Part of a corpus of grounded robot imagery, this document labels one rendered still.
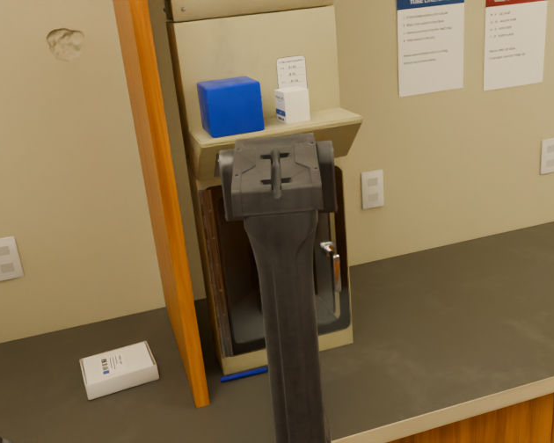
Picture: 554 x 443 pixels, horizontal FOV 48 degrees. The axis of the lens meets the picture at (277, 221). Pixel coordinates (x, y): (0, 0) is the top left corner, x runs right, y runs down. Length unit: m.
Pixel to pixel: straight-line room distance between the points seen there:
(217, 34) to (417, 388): 0.83
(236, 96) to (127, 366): 0.69
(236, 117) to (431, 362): 0.71
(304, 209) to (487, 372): 1.00
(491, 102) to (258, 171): 1.55
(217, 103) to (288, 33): 0.23
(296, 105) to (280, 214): 0.70
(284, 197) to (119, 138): 1.19
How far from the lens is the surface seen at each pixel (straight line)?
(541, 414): 1.56
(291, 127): 1.18
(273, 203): 0.52
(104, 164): 1.69
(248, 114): 1.16
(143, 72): 1.13
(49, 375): 1.63
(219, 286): 1.35
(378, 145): 1.88
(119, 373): 1.49
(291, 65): 1.28
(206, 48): 1.24
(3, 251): 1.76
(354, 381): 1.42
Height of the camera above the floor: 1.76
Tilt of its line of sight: 21 degrees down
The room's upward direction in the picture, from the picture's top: 6 degrees counter-clockwise
